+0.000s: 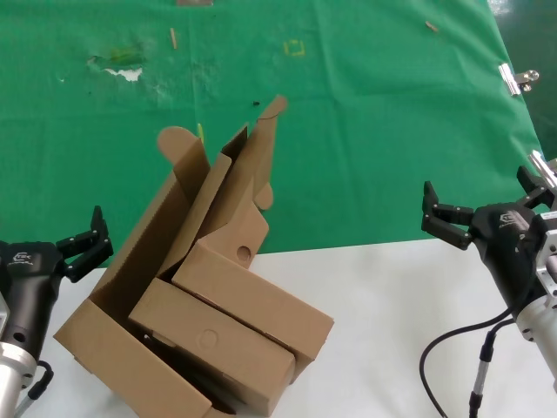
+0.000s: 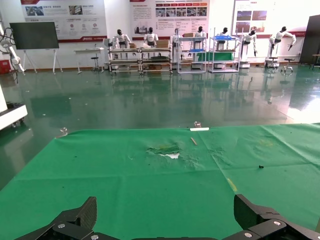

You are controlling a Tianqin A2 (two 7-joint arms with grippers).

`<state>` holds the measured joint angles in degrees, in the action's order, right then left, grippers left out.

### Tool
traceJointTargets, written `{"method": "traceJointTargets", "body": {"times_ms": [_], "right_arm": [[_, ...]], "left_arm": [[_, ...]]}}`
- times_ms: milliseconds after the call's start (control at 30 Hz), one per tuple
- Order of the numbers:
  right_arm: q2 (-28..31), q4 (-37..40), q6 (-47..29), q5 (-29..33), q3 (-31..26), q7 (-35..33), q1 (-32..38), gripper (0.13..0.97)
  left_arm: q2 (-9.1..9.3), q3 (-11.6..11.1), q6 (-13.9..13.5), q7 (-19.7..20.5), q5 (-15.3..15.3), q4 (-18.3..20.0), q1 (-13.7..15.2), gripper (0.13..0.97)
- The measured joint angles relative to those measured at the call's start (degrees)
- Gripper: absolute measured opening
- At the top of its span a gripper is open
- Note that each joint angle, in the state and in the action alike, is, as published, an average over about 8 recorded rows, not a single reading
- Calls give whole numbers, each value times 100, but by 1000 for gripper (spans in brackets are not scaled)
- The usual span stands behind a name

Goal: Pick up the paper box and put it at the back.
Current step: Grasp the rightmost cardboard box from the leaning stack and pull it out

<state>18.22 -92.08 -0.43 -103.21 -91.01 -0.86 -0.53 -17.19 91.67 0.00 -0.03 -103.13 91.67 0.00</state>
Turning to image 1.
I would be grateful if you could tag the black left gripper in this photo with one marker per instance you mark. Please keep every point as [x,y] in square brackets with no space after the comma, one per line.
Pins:
[26,278]

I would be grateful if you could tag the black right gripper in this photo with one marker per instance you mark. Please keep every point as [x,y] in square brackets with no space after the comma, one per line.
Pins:
[505,244]

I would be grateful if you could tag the small cardboard box with lid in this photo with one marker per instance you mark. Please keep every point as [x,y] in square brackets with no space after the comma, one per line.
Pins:
[261,296]

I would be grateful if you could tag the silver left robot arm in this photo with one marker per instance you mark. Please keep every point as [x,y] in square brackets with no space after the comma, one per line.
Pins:
[13,379]

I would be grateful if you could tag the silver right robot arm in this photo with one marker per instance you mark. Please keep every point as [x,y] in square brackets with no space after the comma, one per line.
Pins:
[541,331]

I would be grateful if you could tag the large open cardboard box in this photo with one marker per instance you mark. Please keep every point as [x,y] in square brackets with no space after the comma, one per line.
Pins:
[109,348]

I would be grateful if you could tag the small closed cardboard box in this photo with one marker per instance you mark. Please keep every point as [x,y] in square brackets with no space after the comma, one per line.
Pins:
[209,339]

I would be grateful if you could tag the green table cloth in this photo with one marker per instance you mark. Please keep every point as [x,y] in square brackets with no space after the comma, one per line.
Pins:
[370,130]

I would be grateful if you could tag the yellow-green tape strip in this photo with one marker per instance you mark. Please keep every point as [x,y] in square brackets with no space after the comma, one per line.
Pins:
[200,132]

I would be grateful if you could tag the small tan tape piece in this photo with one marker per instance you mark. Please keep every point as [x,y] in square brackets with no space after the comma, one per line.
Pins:
[431,26]

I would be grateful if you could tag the crumpled green tape patch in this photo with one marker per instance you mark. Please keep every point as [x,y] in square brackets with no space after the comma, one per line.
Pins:
[124,54]

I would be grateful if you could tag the tan wooden stick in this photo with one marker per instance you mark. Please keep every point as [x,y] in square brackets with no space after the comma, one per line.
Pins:
[173,38]

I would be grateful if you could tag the brown cardboard scrap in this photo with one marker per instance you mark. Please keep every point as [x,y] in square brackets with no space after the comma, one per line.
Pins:
[194,2]

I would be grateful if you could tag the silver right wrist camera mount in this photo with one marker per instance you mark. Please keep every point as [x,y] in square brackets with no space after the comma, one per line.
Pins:
[547,261]

